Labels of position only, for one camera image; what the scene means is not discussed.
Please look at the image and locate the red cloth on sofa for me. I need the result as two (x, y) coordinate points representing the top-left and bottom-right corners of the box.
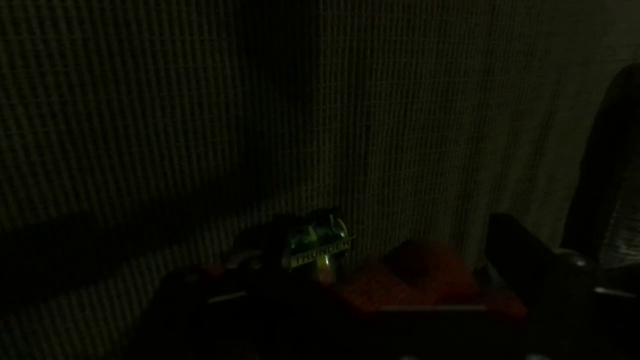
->
(338, 242), (528, 320)

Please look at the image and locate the small green toy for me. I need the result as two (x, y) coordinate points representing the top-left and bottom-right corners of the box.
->
(283, 210), (354, 284)

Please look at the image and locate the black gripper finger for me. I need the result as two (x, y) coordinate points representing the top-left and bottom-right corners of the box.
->
(562, 64), (640, 269)

